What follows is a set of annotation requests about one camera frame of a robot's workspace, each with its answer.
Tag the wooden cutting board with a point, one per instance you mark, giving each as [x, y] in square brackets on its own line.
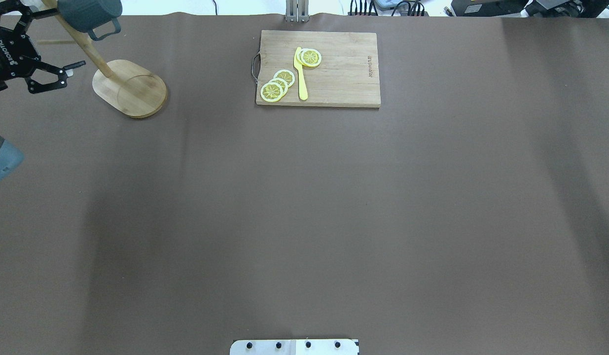
[347, 77]

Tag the wooden cup storage rack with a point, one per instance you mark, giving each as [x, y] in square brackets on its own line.
[131, 89]

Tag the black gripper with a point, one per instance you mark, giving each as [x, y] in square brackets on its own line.
[7, 53]

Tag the lemon slice under knife tip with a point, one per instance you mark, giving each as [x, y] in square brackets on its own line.
[309, 57]

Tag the aluminium frame post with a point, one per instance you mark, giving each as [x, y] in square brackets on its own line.
[297, 11]

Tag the lemon slice of row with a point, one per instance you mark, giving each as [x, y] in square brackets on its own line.
[283, 84]
[286, 75]
[272, 92]

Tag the upper lemon slice of row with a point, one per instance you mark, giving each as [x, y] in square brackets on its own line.
[286, 75]

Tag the blue mug yellow inside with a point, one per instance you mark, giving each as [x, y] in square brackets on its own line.
[87, 15]

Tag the yellow plastic knife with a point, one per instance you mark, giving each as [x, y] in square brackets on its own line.
[302, 87]

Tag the lower lemon slice of row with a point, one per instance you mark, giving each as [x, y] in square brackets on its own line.
[272, 92]

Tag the middle lemon slice of row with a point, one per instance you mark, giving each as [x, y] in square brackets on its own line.
[283, 84]

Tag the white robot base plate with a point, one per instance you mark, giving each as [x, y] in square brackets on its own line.
[295, 347]

